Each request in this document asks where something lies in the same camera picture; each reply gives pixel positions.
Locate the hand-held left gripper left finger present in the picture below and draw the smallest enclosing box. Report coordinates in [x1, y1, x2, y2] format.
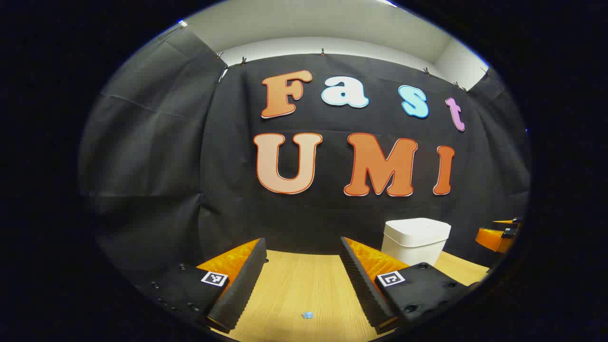
[142, 237, 268, 334]

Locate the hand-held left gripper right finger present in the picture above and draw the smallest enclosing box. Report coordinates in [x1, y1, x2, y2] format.
[340, 237, 480, 335]

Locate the white desktop garbage bin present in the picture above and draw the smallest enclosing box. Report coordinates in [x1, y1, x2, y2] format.
[381, 218, 452, 266]

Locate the wooden desktop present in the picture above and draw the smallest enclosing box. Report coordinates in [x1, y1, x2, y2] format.
[223, 249, 490, 342]

